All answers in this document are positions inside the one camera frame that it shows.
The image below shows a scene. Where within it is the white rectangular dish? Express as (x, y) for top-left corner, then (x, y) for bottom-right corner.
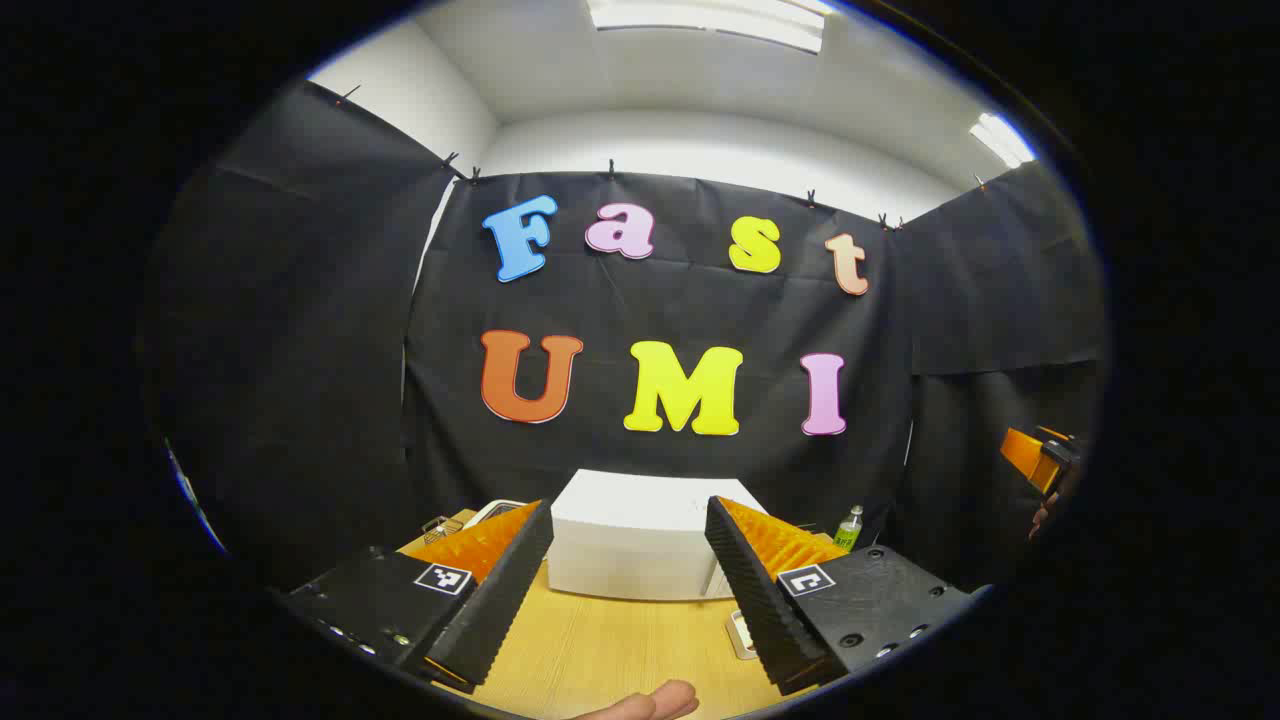
(725, 608), (761, 661)

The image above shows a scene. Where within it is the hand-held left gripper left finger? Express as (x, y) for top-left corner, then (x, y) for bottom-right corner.
(280, 498), (554, 693)

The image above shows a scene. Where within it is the large ceiling light panel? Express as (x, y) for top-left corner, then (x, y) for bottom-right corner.
(585, 0), (836, 53)

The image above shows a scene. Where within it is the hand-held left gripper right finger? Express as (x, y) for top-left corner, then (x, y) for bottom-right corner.
(705, 495), (976, 696)

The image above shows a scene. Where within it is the black backdrop cloth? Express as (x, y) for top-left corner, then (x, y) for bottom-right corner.
(145, 80), (1111, 591)

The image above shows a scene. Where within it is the white toaster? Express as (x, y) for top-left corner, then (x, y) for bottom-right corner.
(460, 498), (529, 531)

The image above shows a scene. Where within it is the small ceiling light panel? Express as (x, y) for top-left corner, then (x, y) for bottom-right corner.
(968, 112), (1036, 169)

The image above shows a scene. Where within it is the white microwave oven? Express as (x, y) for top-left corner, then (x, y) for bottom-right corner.
(547, 468), (771, 603)

